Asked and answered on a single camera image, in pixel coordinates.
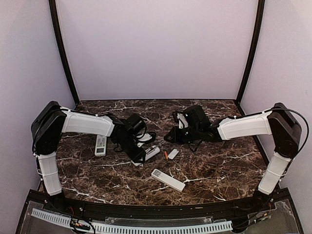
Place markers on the black curved front rail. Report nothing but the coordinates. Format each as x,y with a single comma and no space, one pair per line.
227,209

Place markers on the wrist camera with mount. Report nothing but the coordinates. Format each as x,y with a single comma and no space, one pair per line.
192,116
138,129

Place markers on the black frame post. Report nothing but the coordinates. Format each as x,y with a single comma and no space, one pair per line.
61,50
252,51

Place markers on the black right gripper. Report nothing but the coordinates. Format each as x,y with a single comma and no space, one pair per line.
175,138

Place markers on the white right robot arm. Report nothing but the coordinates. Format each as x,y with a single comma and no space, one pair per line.
278,122

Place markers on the white remote with green buttons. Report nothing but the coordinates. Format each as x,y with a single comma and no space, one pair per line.
101,146

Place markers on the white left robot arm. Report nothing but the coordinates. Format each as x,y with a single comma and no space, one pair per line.
55,120

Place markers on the white battery cover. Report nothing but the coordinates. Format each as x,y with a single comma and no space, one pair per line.
173,154

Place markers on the white slotted cable duct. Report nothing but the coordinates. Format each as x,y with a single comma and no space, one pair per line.
133,226

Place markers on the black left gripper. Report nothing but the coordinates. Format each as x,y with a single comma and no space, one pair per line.
136,156

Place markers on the black right rear frame post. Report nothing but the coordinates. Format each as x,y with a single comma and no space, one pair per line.
252,51

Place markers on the black left rear frame post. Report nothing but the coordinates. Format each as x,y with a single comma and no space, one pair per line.
61,50

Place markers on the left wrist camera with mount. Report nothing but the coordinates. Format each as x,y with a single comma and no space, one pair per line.
138,129

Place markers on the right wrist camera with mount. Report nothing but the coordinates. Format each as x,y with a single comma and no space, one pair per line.
192,116

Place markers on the white remote with QR label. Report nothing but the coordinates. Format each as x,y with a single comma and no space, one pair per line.
168,180

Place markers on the white remote with battery compartment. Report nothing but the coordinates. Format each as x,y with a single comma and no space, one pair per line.
150,152

